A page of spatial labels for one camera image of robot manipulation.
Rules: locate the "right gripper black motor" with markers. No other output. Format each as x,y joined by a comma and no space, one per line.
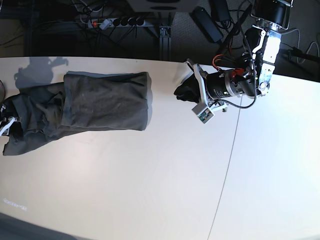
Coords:
6,121

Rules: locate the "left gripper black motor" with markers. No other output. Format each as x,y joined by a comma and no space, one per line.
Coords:
213,89

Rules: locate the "grey T-shirt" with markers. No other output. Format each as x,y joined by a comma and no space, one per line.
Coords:
80,103

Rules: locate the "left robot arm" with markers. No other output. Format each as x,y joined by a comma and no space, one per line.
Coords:
259,26

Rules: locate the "black power adapter brick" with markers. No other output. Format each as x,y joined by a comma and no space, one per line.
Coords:
206,25

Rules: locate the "white power strip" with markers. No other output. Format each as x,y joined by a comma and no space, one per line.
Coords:
121,22

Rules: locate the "black tripod stand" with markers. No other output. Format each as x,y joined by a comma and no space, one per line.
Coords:
299,55

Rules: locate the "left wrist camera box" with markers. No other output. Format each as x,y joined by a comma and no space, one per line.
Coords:
203,113

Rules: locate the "aluminium table frame leg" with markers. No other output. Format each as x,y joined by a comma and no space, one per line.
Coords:
161,29

